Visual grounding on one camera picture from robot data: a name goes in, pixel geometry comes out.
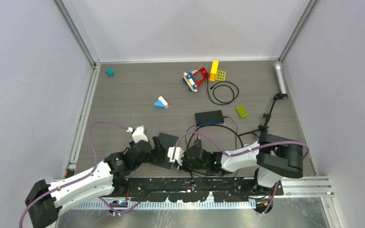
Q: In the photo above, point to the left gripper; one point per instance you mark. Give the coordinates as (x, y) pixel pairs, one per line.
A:
(156, 153)

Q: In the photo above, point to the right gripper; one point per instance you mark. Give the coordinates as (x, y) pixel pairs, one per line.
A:
(183, 166)

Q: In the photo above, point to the black power adapter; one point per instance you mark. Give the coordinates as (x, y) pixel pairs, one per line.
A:
(198, 143)

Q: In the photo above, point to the black network switch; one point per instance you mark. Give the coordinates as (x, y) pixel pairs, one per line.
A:
(209, 118)

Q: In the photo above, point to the blue white toy brick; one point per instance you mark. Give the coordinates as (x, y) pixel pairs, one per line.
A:
(161, 103)

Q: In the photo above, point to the green toy brick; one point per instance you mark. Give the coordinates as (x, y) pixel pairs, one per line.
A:
(241, 111)

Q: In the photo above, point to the black mini tripod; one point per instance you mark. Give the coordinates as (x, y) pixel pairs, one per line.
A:
(263, 128)

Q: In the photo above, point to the silver microphone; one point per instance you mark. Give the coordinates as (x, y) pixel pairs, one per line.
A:
(280, 77)

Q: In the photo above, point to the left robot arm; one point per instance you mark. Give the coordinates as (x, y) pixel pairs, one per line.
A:
(47, 201)

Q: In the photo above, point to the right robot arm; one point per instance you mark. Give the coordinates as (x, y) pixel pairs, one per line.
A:
(276, 158)

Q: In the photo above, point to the red blue toy vehicle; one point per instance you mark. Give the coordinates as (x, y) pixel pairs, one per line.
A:
(195, 78)

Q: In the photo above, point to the teal block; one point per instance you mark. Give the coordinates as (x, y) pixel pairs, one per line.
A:
(110, 72)

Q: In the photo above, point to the lime green grid plate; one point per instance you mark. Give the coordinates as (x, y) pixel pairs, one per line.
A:
(220, 75)

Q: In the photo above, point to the yellow toy brick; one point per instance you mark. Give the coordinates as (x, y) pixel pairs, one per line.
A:
(213, 71)

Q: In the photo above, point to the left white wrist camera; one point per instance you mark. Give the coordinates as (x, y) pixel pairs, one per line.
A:
(139, 134)

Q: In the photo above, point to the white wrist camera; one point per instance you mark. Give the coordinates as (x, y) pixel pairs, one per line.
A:
(139, 134)
(175, 155)

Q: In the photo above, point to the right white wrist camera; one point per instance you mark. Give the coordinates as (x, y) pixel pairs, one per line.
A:
(175, 155)

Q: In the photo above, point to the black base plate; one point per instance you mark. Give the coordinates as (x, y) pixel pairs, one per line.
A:
(196, 189)

